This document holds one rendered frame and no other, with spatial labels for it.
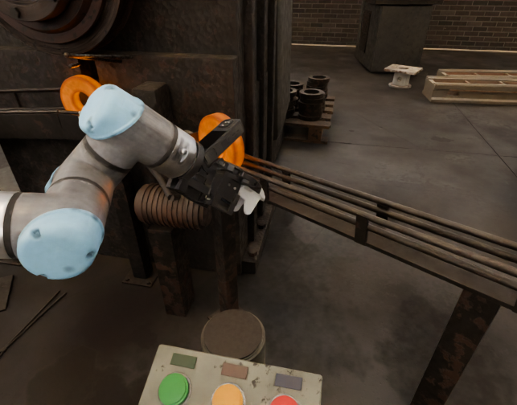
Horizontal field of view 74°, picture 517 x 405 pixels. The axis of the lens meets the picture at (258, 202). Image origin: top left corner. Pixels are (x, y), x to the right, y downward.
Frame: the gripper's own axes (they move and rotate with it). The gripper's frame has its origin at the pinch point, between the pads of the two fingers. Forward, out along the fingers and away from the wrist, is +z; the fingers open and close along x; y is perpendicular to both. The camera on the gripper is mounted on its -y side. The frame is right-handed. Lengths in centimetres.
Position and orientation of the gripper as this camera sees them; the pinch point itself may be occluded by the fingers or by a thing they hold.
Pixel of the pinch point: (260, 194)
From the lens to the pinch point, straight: 70.2
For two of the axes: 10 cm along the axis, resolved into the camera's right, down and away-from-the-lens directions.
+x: 7.3, 1.6, -6.7
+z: 5.9, 3.6, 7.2
